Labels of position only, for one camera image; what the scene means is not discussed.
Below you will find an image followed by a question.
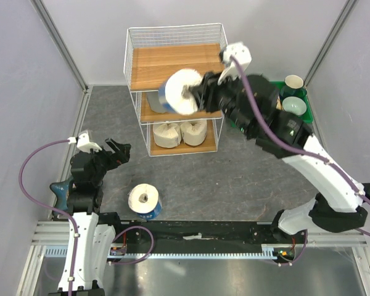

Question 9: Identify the white wire wooden shelf rack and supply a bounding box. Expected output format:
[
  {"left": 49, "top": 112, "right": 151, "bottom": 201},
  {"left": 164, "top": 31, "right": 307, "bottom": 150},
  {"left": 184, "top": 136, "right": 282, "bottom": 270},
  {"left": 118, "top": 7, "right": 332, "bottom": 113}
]
[{"left": 123, "top": 23, "right": 228, "bottom": 157}]

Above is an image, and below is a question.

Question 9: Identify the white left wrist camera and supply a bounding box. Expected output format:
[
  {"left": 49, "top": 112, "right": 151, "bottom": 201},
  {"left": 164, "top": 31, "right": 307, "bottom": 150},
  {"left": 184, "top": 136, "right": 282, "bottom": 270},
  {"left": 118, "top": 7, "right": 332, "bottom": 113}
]
[{"left": 67, "top": 129, "right": 102, "bottom": 154}]

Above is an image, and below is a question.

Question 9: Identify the blue star shaped dish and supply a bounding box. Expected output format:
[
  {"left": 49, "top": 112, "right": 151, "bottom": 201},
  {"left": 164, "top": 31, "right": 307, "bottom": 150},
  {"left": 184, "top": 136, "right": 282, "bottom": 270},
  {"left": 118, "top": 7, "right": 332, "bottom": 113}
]
[{"left": 49, "top": 177, "right": 73, "bottom": 212}]

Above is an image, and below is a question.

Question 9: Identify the cream roll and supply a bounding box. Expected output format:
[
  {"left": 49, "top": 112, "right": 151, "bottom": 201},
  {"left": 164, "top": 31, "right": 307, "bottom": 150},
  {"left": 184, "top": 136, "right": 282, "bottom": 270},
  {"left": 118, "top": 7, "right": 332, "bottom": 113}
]
[
  {"left": 180, "top": 120, "right": 207, "bottom": 146},
  {"left": 153, "top": 123, "right": 182, "bottom": 149}
]

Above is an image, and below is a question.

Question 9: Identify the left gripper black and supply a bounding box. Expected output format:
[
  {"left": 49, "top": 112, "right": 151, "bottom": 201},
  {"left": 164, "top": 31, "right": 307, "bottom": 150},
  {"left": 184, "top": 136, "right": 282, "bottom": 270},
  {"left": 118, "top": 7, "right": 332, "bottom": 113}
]
[{"left": 87, "top": 138, "right": 131, "bottom": 185}]

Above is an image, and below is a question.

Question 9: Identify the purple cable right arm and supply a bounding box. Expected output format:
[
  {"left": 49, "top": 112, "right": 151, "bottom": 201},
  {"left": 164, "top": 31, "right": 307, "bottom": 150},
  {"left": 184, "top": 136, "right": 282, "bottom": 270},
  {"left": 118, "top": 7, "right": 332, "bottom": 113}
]
[{"left": 231, "top": 55, "right": 370, "bottom": 266}]

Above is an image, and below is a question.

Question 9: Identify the green plastic tray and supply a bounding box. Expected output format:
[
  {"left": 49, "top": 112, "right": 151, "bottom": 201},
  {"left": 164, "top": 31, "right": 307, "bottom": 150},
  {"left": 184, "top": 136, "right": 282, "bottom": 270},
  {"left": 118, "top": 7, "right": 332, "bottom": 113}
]
[{"left": 271, "top": 81, "right": 313, "bottom": 124}]

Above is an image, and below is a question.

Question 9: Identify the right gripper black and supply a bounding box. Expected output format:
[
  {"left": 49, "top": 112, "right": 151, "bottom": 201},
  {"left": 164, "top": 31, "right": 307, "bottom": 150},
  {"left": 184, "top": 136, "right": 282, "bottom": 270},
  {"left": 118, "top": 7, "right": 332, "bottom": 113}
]
[{"left": 189, "top": 65, "right": 255, "bottom": 138}]

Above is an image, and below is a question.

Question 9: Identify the aluminium frame rail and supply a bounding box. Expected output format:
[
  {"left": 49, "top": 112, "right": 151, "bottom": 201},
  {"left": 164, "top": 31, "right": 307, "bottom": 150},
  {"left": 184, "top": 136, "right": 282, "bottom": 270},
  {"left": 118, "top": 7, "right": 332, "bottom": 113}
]
[{"left": 32, "top": 221, "right": 367, "bottom": 247}]

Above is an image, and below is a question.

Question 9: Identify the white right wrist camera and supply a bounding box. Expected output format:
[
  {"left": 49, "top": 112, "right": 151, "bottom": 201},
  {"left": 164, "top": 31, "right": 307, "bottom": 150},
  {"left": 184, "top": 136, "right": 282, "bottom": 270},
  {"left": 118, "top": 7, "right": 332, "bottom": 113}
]
[{"left": 218, "top": 41, "right": 252, "bottom": 85}]

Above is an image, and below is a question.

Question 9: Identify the light green ceramic bowl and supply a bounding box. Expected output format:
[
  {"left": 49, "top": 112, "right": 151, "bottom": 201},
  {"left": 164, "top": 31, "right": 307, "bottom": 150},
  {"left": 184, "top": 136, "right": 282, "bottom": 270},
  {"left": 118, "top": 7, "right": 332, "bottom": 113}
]
[{"left": 282, "top": 96, "right": 307, "bottom": 116}]

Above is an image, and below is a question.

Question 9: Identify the blue grey cable duct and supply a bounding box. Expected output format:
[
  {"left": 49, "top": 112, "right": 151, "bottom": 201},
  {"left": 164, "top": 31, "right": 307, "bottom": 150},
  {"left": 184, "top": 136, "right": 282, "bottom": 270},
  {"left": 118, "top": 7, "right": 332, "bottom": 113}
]
[{"left": 44, "top": 245, "right": 288, "bottom": 260}]

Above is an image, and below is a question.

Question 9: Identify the blue roll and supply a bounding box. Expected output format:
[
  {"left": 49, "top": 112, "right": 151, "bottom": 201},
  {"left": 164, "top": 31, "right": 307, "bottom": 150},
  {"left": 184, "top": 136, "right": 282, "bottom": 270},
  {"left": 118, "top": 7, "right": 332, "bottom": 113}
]
[
  {"left": 128, "top": 184, "right": 162, "bottom": 220},
  {"left": 158, "top": 68, "right": 203, "bottom": 115}
]

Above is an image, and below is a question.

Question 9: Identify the dark green ceramic cup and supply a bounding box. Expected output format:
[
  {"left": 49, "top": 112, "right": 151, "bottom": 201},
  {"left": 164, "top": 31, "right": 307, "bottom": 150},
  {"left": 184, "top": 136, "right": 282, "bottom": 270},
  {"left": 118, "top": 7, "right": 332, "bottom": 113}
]
[{"left": 279, "top": 75, "right": 307, "bottom": 100}]

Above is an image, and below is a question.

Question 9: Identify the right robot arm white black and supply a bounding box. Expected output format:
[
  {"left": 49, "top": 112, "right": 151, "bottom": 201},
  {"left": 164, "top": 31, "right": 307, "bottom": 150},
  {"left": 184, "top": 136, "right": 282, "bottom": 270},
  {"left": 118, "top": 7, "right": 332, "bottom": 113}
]
[{"left": 189, "top": 72, "right": 370, "bottom": 243}]

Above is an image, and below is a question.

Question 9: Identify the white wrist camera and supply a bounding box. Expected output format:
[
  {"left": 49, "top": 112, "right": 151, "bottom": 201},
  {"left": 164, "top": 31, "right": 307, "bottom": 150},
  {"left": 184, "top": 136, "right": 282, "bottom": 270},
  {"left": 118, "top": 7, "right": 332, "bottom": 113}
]
[
  {"left": 67, "top": 129, "right": 102, "bottom": 154},
  {"left": 218, "top": 41, "right": 252, "bottom": 85}
]

